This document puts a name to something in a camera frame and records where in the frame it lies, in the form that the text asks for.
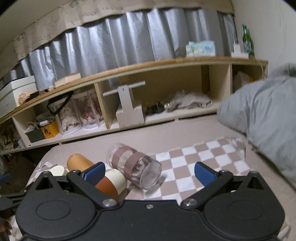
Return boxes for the orange brown cup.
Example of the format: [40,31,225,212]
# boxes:
[67,153,94,171]

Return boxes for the steel cup brown leather sleeve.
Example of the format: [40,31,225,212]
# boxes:
[95,169,127,199]

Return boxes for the cream upside-down cup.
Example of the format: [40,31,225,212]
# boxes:
[49,165,66,176]

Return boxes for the checkered beige white cloth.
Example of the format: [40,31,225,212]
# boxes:
[9,136,253,241]

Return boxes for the clear glass brown checkered band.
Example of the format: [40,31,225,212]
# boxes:
[106,143,162,190]

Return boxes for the yellow small box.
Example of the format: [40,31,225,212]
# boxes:
[40,120,59,139]

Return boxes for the doll in clear case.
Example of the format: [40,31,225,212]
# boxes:
[52,97,82,136]

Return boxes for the white wooden T stand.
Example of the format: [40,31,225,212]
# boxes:
[103,81,145,128]

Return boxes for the dark green small bag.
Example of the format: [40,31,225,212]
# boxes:
[26,128,45,143]

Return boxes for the grey crumpled cloth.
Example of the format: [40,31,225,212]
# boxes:
[163,90,213,112]

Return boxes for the black items on shelf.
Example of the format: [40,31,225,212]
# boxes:
[145,101,165,115]

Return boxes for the grey duvet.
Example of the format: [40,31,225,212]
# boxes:
[217,63,295,185]

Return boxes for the wooden low shelf unit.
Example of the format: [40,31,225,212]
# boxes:
[1,57,268,150]

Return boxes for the wooden box on shelf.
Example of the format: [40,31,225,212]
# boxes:
[55,73,81,88]

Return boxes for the white storage box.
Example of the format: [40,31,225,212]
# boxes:
[0,76,37,118]

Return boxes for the white power strip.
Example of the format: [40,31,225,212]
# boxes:
[231,43,249,59]

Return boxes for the tissue box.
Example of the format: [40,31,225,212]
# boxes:
[186,41,216,57]

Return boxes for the green glass bottle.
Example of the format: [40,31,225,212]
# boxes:
[242,24,255,58]

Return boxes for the silver grey curtain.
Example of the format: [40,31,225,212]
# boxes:
[1,8,237,90]

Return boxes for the beige printed curtain valance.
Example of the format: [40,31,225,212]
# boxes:
[8,0,234,61]

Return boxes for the black strap loop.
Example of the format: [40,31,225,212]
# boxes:
[47,90,75,115]

